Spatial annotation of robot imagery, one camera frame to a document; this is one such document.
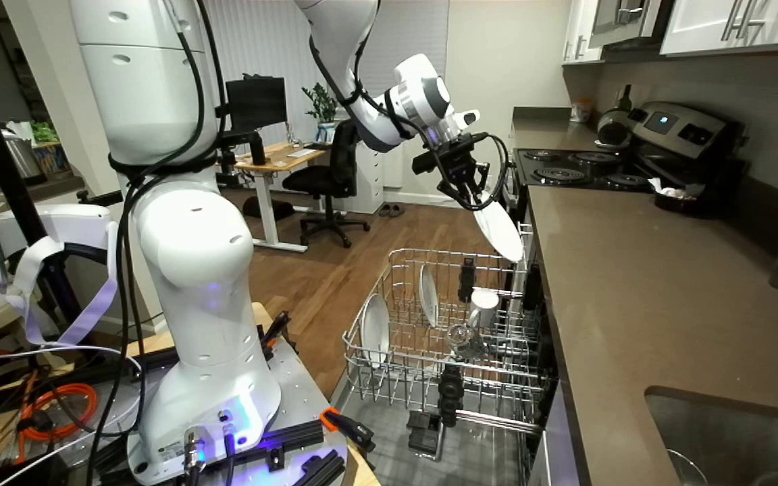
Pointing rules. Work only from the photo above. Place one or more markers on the wooden desk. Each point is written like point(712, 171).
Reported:
point(281, 161)

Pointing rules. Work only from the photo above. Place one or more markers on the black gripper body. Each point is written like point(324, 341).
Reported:
point(462, 161)

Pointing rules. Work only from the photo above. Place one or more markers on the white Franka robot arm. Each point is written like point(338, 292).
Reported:
point(196, 260)

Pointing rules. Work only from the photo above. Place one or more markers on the open dishwasher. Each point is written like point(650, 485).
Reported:
point(488, 461)

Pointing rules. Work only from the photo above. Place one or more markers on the clear drinking glass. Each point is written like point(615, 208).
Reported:
point(465, 341)

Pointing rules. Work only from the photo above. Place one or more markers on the black item in rack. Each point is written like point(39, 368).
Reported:
point(469, 283)
point(448, 392)

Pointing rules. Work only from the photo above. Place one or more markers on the black mounting bracket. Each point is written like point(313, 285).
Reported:
point(316, 468)

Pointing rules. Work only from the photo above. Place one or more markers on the steel kitchen sink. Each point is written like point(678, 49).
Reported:
point(723, 432)

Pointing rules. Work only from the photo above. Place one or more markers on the green potted plant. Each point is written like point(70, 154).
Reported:
point(322, 103)

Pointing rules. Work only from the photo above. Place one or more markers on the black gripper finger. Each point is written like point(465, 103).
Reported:
point(459, 196)
point(478, 189)

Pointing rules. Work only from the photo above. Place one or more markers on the black computer monitor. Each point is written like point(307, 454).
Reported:
point(255, 103)

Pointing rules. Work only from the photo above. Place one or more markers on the black office chair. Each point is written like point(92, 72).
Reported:
point(335, 176)

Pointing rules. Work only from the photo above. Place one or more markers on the white drawer unit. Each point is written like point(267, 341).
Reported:
point(369, 184)

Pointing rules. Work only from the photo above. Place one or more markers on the orange and black clamp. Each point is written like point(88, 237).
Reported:
point(350, 428)
point(276, 334)

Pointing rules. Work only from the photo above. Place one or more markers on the white box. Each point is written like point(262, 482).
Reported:
point(74, 225)

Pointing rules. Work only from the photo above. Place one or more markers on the dark kettle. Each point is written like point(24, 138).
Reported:
point(615, 127)

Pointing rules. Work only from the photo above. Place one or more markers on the white mug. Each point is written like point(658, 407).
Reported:
point(488, 302)

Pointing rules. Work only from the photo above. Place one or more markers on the steel range hood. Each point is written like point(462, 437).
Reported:
point(627, 17)

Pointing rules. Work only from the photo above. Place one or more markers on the white ceramic plate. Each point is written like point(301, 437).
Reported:
point(503, 234)
point(428, 299)
point(376, 330)

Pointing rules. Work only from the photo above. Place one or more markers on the black tray with white items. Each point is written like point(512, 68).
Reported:
point(688, 204)

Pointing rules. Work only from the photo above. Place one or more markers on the black and steel stove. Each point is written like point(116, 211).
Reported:
point(675, 130)

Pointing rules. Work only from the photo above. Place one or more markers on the grey lower cabinets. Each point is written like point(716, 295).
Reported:
point(562, 449)

